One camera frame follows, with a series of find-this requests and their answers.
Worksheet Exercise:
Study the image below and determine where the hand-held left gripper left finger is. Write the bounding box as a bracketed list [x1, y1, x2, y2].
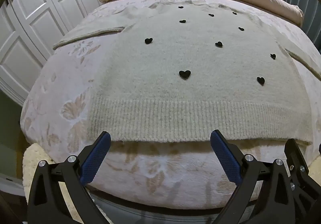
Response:
[27, 131, 112, 224]

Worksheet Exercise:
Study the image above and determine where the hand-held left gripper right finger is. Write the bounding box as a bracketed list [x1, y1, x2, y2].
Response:
[210, 130, 295, 224]

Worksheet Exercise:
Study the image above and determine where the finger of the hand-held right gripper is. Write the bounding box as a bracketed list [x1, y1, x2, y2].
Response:
[284, 139, 321, 214]

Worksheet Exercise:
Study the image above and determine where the cream sweater with black hearts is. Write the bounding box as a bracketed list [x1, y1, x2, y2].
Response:
[53, 0, 321, 145]

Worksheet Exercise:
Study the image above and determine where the fluffy cream rug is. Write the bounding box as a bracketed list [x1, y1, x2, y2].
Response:
[22, 144, 101, 224]

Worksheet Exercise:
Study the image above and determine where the floral pink plush bed blanket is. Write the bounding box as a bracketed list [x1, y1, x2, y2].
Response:
[20, 0, 321, 211]

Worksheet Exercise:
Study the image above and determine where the white panelled wardrobe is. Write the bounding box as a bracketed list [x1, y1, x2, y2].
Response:
[0, 0, 111, 106]

